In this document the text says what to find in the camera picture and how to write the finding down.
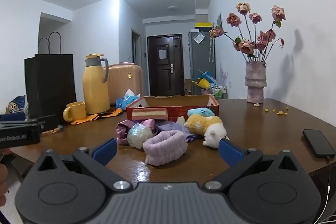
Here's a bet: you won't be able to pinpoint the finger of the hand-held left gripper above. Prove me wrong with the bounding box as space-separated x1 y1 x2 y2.
26 114 57 132

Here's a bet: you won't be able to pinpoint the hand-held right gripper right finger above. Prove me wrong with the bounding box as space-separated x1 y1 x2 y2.
203 138 302 191

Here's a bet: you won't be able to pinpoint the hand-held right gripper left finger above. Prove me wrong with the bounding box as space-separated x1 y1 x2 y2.
34 138 133 191

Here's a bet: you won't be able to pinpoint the white plush toy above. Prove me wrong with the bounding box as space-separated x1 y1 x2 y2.
203 124 230 148

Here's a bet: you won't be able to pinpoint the iridescent mesh ball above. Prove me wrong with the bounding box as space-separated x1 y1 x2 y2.
127 123 154 149

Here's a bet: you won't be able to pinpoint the yellow plush toy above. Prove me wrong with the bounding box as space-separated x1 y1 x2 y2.
184 114 223 135

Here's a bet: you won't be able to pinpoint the blue plush toy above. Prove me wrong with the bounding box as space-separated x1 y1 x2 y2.
187 107 215 118

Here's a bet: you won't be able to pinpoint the pink sponge block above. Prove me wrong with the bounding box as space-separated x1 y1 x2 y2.
132 108 169 121

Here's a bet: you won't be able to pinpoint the lilac fuzzy headband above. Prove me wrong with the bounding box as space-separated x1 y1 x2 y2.
142 130 188 167

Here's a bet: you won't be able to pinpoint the purple towel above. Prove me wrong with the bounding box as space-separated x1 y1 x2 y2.
155 121 197 143

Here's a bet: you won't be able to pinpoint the red cardboard box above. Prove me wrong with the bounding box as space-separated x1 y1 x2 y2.
126 95 220 123

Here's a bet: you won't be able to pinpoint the person's left hand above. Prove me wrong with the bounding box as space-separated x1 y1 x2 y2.
0 163 8 206

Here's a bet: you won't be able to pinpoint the small snack packet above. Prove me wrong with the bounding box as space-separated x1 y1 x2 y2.
42 126 65 135

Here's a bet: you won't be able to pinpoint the yellow mug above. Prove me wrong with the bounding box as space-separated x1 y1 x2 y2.
63 101 87 123

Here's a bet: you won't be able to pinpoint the dark blue bag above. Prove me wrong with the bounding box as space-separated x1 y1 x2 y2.
7 95 27 115

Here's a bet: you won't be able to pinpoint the orange cloth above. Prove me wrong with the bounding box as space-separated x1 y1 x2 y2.
71 107 124 125

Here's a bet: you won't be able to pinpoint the black paper bag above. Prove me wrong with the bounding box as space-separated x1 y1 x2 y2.
24 32 77 127

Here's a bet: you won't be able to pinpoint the blue tissue pack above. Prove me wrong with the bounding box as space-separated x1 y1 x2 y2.
115 89 142 110

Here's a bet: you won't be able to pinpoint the yellow thermos jug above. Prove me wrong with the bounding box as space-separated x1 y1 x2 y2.
82 53 111 114

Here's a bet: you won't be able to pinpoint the rack with bottles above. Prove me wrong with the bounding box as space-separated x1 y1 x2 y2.
210 84 228 100

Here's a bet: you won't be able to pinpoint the scattered yellow petal bits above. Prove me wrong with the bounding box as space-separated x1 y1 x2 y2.
265 107 289 117

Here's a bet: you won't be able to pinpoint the pink suitcase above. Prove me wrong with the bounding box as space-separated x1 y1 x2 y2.
104 63 143 105

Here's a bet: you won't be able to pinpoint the pink textured vase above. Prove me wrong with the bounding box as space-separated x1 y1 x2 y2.
245 61 268 103

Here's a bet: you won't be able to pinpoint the black smartphone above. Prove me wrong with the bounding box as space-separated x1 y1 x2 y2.
303 130 336 159

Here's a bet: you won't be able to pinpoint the grey refrigerator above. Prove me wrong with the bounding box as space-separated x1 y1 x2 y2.
188 31 216 96

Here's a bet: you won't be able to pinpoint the dark wooden door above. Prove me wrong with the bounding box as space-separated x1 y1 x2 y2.
147 34 184 97

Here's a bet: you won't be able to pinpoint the bunch of dried pink roses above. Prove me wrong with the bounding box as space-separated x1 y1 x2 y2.
209 2 287 62

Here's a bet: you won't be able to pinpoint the white charging cable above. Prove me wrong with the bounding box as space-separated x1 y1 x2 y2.
314 156 336 224

